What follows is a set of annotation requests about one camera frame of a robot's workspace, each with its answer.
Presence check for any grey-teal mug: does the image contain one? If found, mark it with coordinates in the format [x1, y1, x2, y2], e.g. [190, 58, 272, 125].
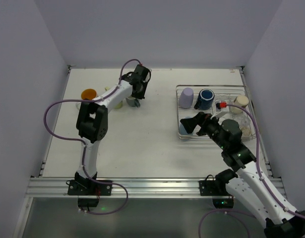
[125, 97, 141, 108]

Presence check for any dark blue mug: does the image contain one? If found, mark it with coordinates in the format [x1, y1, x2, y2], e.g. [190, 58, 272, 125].
[194, 89, 215, 111]

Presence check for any pale yellow-green mug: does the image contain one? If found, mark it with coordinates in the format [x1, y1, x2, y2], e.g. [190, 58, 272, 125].
[105, 87, 123, 110]

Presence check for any lilac plastic cup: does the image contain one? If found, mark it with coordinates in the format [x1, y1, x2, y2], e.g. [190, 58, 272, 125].
[179, 87, 194, 109]

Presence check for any white floral orange-inside mug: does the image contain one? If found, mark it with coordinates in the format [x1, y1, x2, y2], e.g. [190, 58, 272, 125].
[81, 89, 98, 100]

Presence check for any light blue plastic cup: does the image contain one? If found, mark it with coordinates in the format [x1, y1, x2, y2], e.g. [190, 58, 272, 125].
[179, 122, 193, 136]

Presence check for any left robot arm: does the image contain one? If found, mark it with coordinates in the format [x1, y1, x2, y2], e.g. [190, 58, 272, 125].
[74, 64, 151, 186]

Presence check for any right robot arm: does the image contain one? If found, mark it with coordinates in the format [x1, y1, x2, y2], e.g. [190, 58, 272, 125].
[180, 112, 305, 238]

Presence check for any clear glass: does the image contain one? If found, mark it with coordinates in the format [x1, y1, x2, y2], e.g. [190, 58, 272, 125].
[237, 114, 251, 127]

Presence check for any small woven-pattern glass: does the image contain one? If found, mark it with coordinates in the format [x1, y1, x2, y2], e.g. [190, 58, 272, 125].
[241, 126, 252, 138]

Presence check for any cream cup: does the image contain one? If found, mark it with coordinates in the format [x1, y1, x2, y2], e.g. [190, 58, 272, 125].
[230, 95, 249, 115]

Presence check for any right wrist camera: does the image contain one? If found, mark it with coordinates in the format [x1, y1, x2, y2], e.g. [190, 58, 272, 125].
[211, 101, 229, 119]

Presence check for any metal wire dish rack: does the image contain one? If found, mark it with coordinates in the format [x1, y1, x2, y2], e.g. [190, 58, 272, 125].
[176, 84, 256, 144]

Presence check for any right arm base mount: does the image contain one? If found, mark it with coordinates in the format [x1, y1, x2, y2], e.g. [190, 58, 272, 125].
[198, 175, 227, 196]

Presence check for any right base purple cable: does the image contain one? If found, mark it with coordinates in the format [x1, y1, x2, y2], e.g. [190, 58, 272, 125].
[198, 208, 257, 238]

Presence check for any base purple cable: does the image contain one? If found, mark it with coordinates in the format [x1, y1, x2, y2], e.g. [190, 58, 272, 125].
[77, 182, 128, 215]
[198, 208, 257, 238]

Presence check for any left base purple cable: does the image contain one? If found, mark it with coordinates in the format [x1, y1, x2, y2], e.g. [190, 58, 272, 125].
[77, 182, 128, 215]

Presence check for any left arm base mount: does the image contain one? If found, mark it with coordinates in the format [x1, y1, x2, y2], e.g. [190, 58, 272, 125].
[66, 179, 113, 196]

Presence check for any aluminium front rail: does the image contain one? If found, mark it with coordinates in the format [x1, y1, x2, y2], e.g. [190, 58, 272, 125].
[25, 177, 202, 198]

